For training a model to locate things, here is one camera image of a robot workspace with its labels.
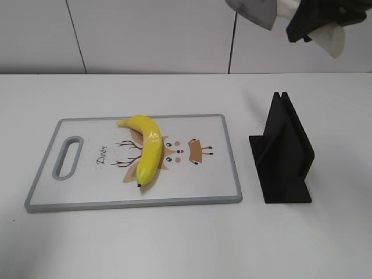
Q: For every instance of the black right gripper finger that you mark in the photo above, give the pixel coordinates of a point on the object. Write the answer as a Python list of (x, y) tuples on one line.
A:
[(319, 14)]

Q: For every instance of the knife with white handle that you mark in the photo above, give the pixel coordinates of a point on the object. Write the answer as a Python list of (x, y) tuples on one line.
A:
[(326, 33)]

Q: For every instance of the yellow plastic banana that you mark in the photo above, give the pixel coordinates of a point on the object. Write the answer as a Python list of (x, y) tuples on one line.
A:
[(152, 146)]

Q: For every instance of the black knife stand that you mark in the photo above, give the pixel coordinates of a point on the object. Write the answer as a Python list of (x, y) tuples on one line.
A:
[(283, 155)]

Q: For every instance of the white cutting board grey rim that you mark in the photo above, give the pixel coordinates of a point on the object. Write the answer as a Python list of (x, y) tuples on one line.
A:
[(90, 163)]

